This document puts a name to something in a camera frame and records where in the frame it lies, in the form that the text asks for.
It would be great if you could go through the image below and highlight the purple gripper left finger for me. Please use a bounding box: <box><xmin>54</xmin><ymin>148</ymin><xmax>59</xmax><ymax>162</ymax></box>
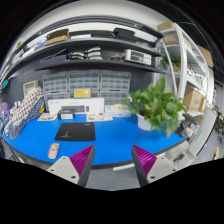
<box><xmin>47</xmin><ymin>145</ymin><xmax>95</xmax><ymax>187</ymax></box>

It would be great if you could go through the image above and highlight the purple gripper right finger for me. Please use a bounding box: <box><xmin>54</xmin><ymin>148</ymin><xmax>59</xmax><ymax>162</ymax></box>
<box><xmin>131</xmin><ymin>145</ymin><xmax>177</xmax><ymax>187</ymax></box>

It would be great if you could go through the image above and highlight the black mouse pad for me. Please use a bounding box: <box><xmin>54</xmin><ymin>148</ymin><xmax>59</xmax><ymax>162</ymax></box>
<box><xmin>55</xmin><ymin>122</ymin><xmax>96</xmax><ymax>141</ymax></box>

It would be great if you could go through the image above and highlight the colourful leaflet right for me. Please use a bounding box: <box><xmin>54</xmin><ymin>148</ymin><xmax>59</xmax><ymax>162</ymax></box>
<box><xmin>87</xmin><ymin>113</ymin><xmax>113</xmax><ymax>122</ymax></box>

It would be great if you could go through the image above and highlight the colourful leaflet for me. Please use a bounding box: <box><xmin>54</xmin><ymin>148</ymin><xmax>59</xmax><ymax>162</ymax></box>
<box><xmin>87</xmin><ymin>113</ymin><xmax>113</xmax><ymax>122</ymax></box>
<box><xmin>38</xmin><ymin>113</ymin><xmax>57</xmax><ymax>121</ymax></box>

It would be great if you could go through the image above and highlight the small black box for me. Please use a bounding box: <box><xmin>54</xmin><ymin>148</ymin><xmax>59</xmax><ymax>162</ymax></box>
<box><xmin>57</xmin><ymin>109</ymin><xmax>75</xmax><ymax>120</ymax></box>

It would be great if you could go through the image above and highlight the green potted plant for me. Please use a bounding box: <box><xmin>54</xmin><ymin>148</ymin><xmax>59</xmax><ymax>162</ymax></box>
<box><xmin>123</xmin><ymin>77</ymin><xmax>186</xmax><ymax>137</ymax></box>

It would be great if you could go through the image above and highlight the colourful leaflet left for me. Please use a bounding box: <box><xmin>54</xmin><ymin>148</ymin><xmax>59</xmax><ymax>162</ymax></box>
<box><xmin>38</xmin><ymin>113</ymin><xmax>57</xmax><ymax>121</ymax></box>

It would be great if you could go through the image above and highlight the white keyboard box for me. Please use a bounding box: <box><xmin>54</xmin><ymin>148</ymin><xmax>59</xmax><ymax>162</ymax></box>
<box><xmin>48</xmin><ymin>98</ymin><xmax>104</xmax><ymax>114</ymax></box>

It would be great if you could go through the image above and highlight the white blue flat box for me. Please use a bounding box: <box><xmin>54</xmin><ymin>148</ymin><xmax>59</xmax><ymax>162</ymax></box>
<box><xmin>105</xmin><ymin>104</ymin><xmax>131</xmax><ymax>117</ymax></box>

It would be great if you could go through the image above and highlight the yellow card box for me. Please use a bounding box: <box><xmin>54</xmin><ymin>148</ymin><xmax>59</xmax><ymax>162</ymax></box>
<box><xmin>74</xmin><ymin>88</ymin><xmax>91</xmax><ymax>98</ymax></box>

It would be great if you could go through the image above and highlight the cardboard box on rack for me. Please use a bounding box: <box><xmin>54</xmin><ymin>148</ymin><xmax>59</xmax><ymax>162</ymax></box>
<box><xmin>183</xmin><ymin>87</ymin><xmax>204</xmax><ymax>111</ymax></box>

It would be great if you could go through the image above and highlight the grey drawer organiser cabinet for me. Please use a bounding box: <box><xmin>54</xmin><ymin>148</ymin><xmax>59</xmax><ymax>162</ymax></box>
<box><xmin>42</xmin><ymin>70</ymin><xmax>131</xmax><ymax>105</ymax></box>

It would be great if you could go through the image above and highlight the white metal shelving rack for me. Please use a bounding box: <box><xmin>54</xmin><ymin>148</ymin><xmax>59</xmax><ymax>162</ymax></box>
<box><xmin>157</xmin><ymin>22</ymin><xmax>214</xmax><ymax>115</ymax></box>

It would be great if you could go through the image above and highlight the white electronic instrument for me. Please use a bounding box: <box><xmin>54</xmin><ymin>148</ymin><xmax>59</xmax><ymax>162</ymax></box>
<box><xmin>124</xmin><ymin>49</ymin><xmax>151</xmax><ymax>65</ymax></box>

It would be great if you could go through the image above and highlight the brown cardboard box on shelf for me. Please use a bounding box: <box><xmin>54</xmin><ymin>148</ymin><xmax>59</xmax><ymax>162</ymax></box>
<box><xmin>45</xmin><ymin>29</ymin><xmax>69</xmax><ymax>46</ymax></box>

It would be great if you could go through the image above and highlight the white wire basket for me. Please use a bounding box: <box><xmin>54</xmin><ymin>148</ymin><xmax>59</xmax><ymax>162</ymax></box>
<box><xmin>23</xmin><ymin>80</ymin><xmax>39</xmax><ymax>96</ymax></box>

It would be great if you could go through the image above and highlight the dark wall shelf unit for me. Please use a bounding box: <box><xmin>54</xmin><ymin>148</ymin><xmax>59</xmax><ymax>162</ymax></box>
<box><xmin>20</xmin><ymin>15</ymin><xmax>163</xmax><ymax>72</ymax></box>

